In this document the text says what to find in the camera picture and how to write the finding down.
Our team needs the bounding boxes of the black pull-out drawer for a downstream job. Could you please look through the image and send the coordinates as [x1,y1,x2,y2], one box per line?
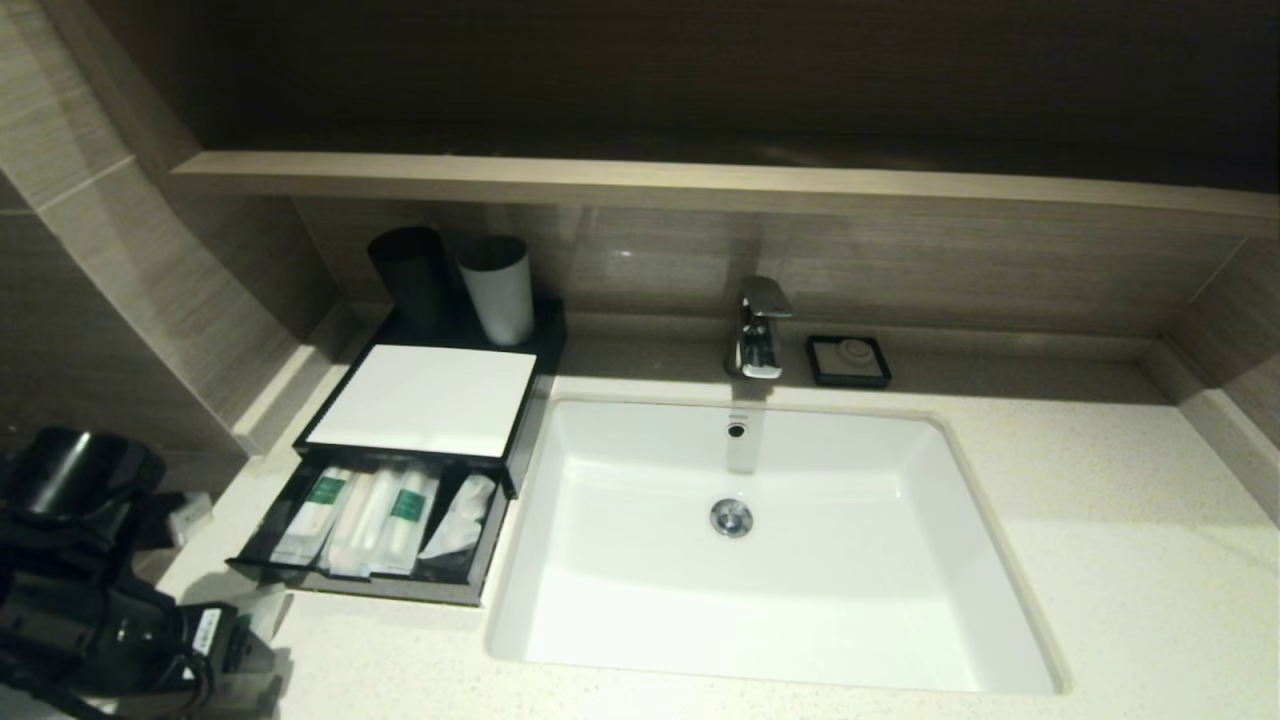
[225,450,513,608]

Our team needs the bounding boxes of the white ceramic sink basin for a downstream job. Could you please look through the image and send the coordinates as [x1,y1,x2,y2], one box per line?
[485,395,1069,697]

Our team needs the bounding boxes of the long packet with green label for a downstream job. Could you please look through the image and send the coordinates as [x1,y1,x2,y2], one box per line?
[372,468,442,577]

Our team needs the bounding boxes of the chrome sink drain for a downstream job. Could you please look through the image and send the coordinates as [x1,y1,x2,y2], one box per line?
[710,497,755,540]

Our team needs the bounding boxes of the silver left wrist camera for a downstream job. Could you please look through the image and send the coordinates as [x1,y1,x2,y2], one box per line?
[165,492,214,547]

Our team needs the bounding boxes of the long clear toothbrush packet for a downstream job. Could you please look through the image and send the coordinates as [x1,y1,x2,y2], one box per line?
[345,468,403,576]

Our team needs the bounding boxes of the black square soap dish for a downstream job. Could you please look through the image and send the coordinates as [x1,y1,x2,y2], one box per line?
[805,334,894,390]

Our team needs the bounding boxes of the sachet with green label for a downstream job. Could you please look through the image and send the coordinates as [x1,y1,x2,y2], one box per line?
[240,588,293,641]

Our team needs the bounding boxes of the chrome faucet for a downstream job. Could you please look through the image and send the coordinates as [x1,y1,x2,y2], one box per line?
[724,276,794,382]

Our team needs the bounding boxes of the drawer packet with green label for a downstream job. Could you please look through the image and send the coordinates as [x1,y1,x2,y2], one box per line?
[268,465,355,567]

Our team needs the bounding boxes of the white cup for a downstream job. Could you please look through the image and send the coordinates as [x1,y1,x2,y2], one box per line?
[458,235,537,348]

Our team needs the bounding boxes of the wooden wall shelf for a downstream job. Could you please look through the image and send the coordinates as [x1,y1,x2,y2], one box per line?
[168,150,1280,239]

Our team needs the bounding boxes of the black cup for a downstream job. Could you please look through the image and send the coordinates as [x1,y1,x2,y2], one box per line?
[367,226,452,337]

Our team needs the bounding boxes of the black glossy storage box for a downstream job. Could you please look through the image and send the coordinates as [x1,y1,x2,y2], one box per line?
[293,298,569,499]

